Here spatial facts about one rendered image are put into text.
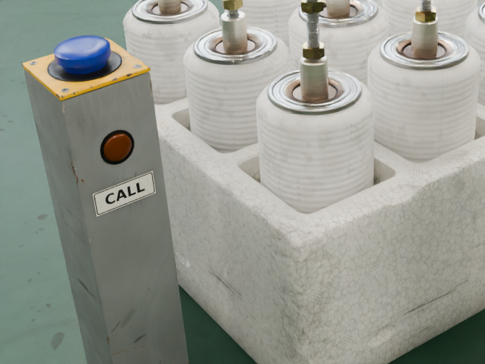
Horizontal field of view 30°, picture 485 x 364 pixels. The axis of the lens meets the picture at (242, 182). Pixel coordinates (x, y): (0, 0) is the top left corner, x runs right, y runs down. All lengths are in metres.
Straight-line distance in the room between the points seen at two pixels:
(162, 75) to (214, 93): 0.11
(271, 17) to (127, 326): 0.36
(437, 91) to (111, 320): 0.32
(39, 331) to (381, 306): 0.34
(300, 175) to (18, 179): 0.52
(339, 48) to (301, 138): 0.17
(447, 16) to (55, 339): 0.49
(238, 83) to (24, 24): 0.87
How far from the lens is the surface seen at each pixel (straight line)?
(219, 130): 0.81
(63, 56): 0.65
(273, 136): 0.71
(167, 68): 0.89
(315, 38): 0.71
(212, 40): 0.83
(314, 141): 0.70
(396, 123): 0.79
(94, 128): 0.64
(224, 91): 0.79
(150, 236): 0.71
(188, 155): 0.80
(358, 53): 0.85
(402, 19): 0.93
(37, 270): 1.00
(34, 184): 1.14
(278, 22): 0.94
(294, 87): 0.74
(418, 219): 0.76
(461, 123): 0.80
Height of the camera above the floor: 0.59
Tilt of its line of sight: 33 degrees down
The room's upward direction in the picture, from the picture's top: 4 degrees counter-clockwise
